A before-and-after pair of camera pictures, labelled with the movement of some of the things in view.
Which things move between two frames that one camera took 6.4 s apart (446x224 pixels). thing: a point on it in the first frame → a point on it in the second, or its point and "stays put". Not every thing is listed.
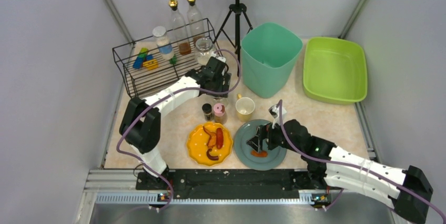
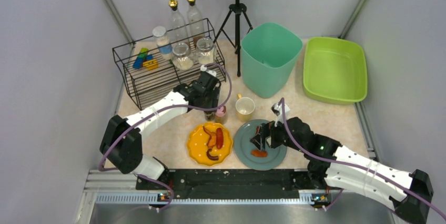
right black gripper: (264, 138) stays put
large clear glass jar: (224, 100) → (182, 58)
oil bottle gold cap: (183, 47) stays put
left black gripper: (221, 85) → (212, 103)
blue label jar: (163, 42) stays put
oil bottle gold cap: (195, 27) stays put
